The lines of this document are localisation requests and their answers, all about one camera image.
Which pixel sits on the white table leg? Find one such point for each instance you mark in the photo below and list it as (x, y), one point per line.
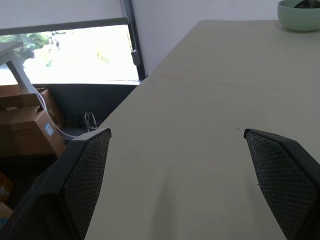
(15, 62)

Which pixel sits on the pale green ceramic bowl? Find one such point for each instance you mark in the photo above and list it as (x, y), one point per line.
(298, 17)

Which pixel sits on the black window frame post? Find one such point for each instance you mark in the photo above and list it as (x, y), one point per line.
(136, 40)

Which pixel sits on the white roller window blind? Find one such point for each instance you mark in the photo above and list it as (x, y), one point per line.
(62, 12)

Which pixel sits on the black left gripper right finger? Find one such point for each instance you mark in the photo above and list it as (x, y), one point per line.
(282, 180)

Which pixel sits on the orange and blue carton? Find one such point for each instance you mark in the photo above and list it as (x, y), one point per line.
(4, 190)

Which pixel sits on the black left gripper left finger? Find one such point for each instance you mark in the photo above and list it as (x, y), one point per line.
(62, 190)

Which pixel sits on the large brown cardboard box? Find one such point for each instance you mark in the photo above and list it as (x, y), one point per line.
(22, 127)

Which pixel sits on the small brown cardboard box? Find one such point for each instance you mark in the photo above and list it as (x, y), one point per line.
(50, 105)

